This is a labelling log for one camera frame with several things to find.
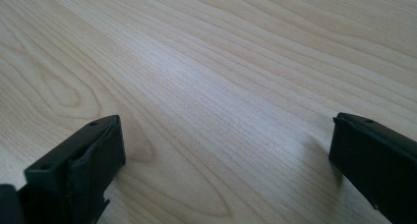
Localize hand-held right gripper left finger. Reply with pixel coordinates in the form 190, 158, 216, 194
18, 114, 127, 224

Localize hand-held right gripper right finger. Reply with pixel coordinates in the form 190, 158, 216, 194
328, 112, 417, 224

